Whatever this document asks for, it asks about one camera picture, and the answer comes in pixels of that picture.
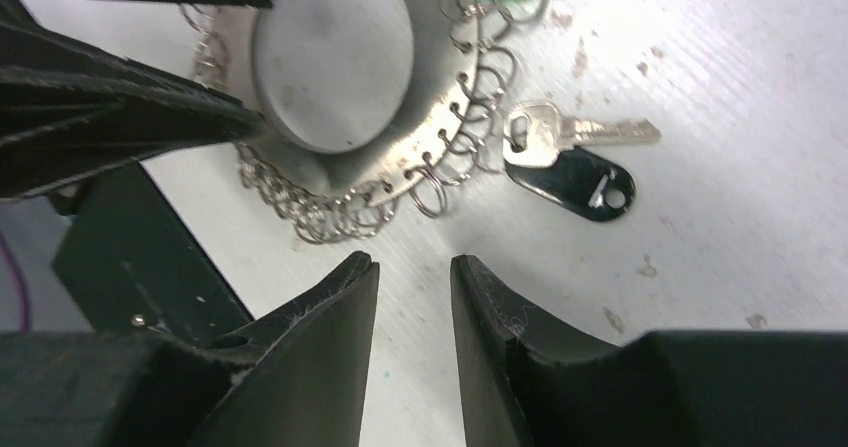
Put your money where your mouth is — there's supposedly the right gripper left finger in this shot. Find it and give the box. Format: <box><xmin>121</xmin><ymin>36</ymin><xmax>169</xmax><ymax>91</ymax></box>
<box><xmin>1</xmin><ymin>252</ymin><xmax>380</xmax><ymax>446</ymax></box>

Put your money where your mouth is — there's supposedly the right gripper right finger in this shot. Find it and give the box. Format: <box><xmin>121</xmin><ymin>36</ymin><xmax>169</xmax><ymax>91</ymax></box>
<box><xmin>450</xmin><ymin>255</ymin><xmax>847</xmax><ymax>446</ymax></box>

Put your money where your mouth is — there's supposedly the metal key organizer disc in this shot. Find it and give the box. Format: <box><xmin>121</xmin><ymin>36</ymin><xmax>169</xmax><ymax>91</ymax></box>
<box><xmin>180</xmin><ymin>0</ymin><xmax>549</xmax><ymax>245</ymax></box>

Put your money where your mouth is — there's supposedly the black tagged key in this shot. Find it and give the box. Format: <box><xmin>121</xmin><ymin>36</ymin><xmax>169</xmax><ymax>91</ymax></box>
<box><xmin>502</xmin><ymin>100</ymin><xmax>661</xmax><ymax>223</ymax></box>

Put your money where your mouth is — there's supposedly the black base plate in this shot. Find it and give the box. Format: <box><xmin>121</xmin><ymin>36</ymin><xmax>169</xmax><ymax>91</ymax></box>
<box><xmin>52</xmin><ymin>165</ymin><xmax>254</xmax><ymax>346</ymax></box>

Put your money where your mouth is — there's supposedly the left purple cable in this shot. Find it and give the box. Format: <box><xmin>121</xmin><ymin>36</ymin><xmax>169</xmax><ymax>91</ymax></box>
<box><xmin>0</xmin><ymin>228</ymin><xmax>33</xmax><ymax>334</ymax></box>

